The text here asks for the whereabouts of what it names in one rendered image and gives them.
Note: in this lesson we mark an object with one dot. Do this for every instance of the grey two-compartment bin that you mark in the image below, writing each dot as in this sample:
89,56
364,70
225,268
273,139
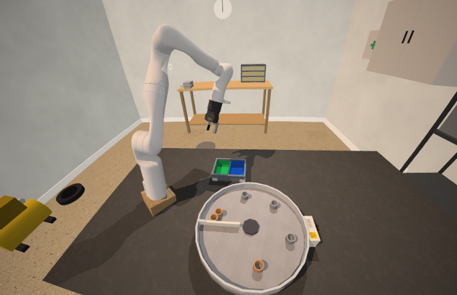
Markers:
229,170

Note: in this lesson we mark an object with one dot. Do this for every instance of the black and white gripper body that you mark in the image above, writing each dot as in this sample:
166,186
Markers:
214,106

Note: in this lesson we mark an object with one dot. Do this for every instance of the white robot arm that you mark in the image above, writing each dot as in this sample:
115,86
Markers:
164,41

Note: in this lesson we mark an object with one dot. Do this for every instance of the grey metal bushing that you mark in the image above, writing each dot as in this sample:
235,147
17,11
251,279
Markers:
273,206
244,193
292,236

